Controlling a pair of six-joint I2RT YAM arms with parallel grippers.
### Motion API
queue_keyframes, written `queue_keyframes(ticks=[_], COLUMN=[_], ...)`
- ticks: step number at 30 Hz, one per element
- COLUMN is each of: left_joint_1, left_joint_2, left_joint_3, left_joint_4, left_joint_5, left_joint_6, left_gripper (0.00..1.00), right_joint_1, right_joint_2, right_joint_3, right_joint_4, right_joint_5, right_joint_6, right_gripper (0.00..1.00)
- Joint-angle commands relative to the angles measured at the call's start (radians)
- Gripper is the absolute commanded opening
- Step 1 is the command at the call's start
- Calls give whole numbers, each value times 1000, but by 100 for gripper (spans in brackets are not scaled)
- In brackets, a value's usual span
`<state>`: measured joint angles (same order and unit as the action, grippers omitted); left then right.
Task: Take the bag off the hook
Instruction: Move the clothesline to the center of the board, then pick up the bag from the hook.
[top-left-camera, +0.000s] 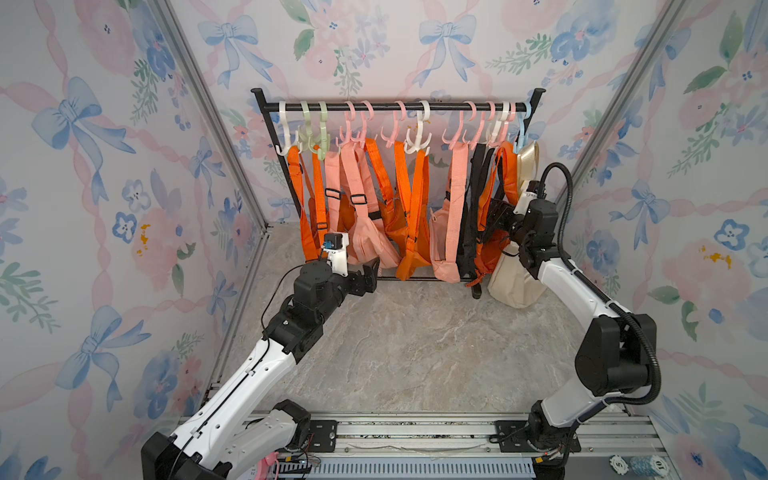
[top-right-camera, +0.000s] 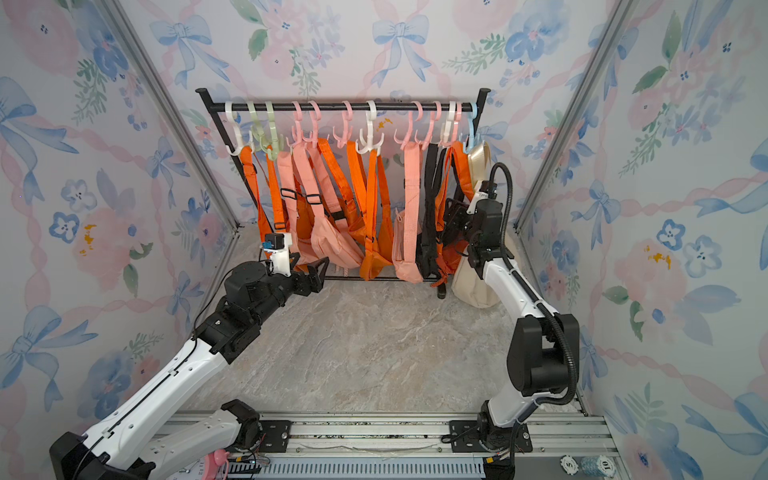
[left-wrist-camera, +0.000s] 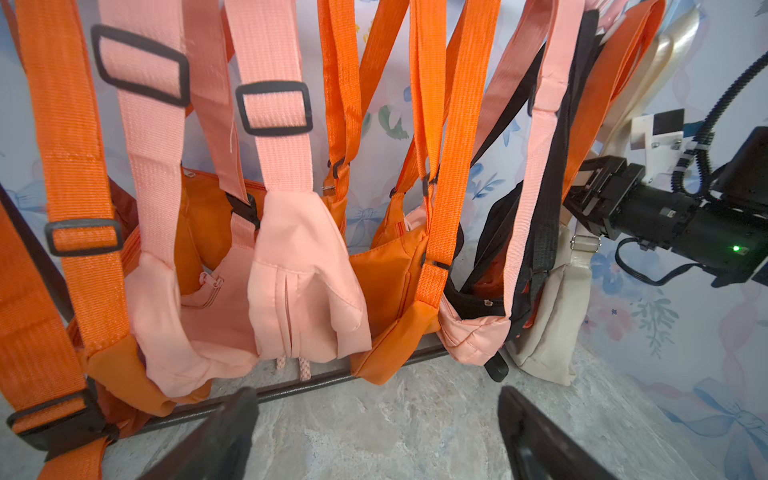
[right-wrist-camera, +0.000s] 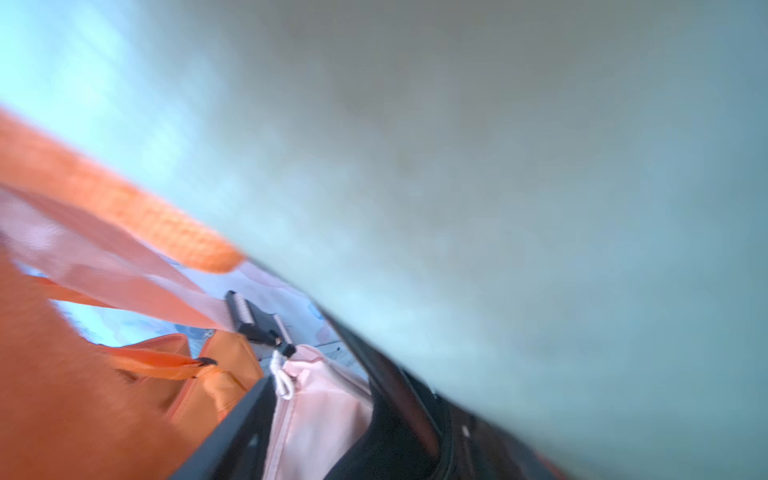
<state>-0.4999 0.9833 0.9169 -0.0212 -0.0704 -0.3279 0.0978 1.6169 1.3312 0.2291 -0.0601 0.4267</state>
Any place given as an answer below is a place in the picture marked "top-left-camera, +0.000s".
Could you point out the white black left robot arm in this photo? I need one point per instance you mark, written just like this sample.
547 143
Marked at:
217 442

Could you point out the orange sling bag middle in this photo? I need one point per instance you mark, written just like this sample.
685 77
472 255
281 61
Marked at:
413 235

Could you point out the black metal garment rack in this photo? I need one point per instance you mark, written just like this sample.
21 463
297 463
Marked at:
401 110

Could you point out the black crossbody bag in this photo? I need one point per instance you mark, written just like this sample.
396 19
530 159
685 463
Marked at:
479 168

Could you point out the pink crossbody bag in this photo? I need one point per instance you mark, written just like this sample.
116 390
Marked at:
445 223

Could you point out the light blue plastic hook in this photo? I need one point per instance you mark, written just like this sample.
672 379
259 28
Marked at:
522 118

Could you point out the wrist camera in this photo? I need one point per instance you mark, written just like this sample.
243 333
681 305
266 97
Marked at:
533 190
334 241

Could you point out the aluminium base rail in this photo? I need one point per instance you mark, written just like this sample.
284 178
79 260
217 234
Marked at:
453 446

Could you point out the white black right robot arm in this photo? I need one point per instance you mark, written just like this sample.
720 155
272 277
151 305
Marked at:
616 362

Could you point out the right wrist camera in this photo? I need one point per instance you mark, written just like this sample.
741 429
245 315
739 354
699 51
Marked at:
533 190

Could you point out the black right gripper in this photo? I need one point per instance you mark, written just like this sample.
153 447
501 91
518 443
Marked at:
505 213

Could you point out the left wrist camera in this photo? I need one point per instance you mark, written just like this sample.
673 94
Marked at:
334 241

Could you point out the white plastic hook middle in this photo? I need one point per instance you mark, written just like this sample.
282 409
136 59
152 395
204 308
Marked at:
421 141

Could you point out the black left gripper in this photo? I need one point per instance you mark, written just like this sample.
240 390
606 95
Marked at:
369 278

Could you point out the white plastic hook left end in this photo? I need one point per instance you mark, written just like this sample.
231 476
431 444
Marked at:
284 129

